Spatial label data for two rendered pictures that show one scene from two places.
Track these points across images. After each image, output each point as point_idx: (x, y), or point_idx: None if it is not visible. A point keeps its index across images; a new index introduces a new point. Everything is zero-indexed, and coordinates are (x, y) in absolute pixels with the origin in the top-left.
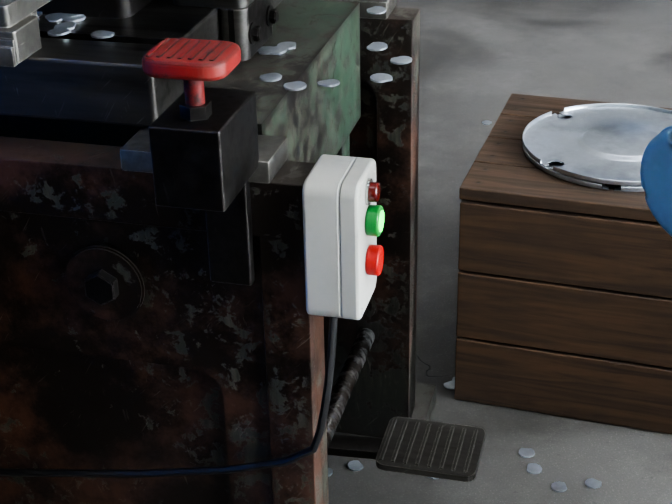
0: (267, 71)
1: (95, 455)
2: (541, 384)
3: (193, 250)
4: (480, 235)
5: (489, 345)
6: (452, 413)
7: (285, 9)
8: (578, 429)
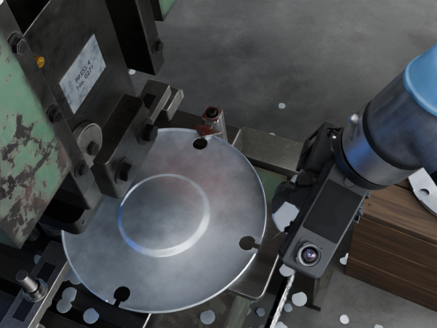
0: (207, 303)
1: None
2: (395, 286)
3: None
4: (366, 230)
5: (366, 265)
6: (341, 286)
7: None
8: (412, 311)
